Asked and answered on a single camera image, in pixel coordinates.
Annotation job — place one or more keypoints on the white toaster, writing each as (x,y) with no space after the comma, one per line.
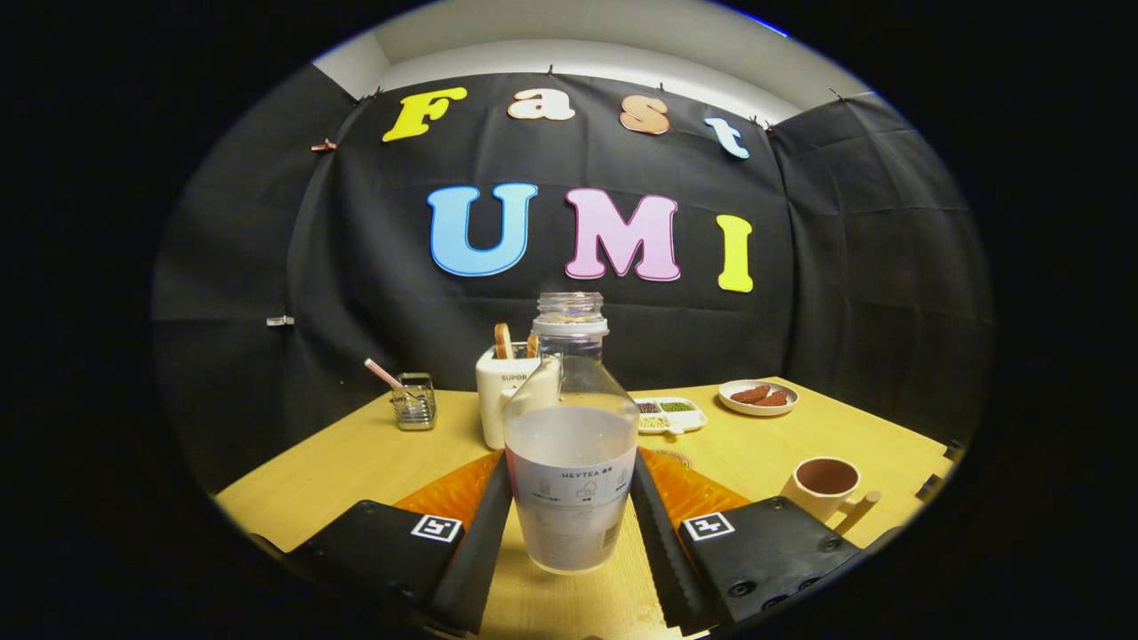
(496,400)

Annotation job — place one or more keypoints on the clear juice bottle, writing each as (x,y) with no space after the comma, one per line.
(569,462)

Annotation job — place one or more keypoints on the copper clip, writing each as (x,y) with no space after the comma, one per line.
(324,145)

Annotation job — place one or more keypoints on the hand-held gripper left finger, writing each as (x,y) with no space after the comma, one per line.
(484,551)

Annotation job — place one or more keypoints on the red-brown meat piece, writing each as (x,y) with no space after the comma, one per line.
(749,394)
(773,399)

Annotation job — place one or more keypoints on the white divided grain dish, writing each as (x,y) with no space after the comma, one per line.
(680,420)

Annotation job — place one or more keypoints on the round cork coaster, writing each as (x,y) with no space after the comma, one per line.
(677,457)

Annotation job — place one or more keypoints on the white round plate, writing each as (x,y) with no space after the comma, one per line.
(738,406)

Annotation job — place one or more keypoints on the black table edge bracket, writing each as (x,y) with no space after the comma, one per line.
(930,488)
(955,449)

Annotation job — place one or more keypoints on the black backdrop cloth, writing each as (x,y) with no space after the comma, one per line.
(356,293)

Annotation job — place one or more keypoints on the metal mesh holder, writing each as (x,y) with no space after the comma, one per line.
(414,404)

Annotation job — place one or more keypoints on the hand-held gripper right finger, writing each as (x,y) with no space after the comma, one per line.
(662,551)

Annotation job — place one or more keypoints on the wooden table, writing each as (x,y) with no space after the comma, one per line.
(356,462)

